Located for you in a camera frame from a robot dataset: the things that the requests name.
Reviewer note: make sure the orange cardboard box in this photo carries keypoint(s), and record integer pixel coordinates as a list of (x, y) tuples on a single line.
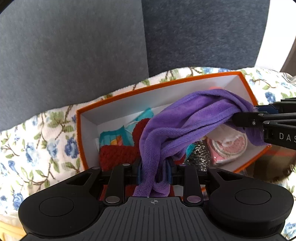
[(114, 112)]

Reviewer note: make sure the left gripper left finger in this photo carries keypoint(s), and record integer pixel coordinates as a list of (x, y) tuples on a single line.
[(120, 177)]

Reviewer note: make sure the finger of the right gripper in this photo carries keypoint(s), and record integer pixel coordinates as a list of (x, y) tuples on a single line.
[(287, 105), (256, 119)]

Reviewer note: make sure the colourful teal cloth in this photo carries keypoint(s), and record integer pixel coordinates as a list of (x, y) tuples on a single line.
[(123, 135)]

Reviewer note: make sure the dark red knitted item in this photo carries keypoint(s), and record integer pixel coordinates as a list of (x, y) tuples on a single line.
[(111, 156)]

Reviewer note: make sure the floral knitted white blanket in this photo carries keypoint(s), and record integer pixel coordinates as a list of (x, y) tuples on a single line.
[(43, 150)]

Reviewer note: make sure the dark grey sofa backrest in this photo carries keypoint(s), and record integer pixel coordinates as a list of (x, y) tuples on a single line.
[(58, 53)]

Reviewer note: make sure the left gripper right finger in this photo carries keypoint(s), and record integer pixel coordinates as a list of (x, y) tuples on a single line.
[(187, 177)]

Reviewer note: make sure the steel wool scrubber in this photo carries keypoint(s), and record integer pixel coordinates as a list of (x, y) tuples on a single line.
[(198, 155)]

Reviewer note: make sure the purple fleece cloth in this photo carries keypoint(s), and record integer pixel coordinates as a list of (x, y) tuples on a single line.
[(170, 132)]

